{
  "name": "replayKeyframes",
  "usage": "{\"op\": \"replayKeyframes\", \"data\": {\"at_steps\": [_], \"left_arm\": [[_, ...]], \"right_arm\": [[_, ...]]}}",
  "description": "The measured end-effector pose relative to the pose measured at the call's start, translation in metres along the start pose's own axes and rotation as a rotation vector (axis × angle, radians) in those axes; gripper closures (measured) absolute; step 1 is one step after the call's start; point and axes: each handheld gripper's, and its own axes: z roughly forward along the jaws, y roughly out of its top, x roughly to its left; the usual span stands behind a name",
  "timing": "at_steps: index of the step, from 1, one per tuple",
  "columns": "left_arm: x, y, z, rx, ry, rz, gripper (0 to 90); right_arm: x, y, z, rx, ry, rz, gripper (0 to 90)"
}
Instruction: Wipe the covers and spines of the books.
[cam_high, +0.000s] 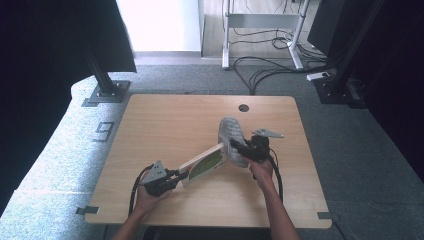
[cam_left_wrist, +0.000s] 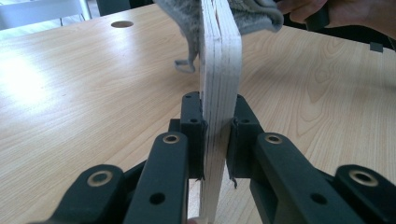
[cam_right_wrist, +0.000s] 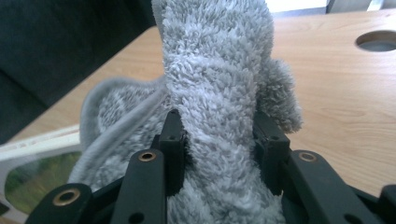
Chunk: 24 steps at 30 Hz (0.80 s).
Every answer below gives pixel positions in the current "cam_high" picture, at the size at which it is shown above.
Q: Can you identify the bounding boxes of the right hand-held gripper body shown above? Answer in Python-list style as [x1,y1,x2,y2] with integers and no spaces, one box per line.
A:
[245,128,285,163]

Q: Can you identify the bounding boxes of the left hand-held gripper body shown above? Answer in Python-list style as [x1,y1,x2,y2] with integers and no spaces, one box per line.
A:
[143,160,175,198]

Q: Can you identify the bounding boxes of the grey knitted pouch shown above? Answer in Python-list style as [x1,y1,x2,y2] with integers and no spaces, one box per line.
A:
[217,115,252,169]

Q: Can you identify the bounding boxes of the caterpillar picture book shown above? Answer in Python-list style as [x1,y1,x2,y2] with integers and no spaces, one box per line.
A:
[178,142,229,189]

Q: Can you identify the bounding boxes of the person's left hand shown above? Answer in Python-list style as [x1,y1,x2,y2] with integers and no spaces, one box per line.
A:
[133,173,173,215]

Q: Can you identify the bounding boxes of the person's right hand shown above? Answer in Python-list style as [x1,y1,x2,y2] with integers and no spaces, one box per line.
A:
[248,158,276,192]

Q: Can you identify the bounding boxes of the white power strip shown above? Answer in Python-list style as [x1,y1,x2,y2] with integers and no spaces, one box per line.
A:
[306,70,331,82]

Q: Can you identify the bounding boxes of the black metal stand, grey base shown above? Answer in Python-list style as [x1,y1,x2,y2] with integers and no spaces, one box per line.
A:
[84,43,132,104]

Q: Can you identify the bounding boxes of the white panel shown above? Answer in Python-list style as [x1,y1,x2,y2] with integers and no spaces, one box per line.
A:
[115,0,205,53]

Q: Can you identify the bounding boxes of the black curtain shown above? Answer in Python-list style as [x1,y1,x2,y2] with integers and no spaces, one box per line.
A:
[0,0,138,218]

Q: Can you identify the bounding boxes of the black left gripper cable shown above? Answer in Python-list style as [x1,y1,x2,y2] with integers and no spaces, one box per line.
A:
[127,163,155,217]

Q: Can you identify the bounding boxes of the bundle of black floor cables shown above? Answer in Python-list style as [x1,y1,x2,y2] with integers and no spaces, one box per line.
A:
[230,26,336,96]

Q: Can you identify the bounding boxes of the white desk frame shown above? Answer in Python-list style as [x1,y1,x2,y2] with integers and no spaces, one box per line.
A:
[221,0,313,71]

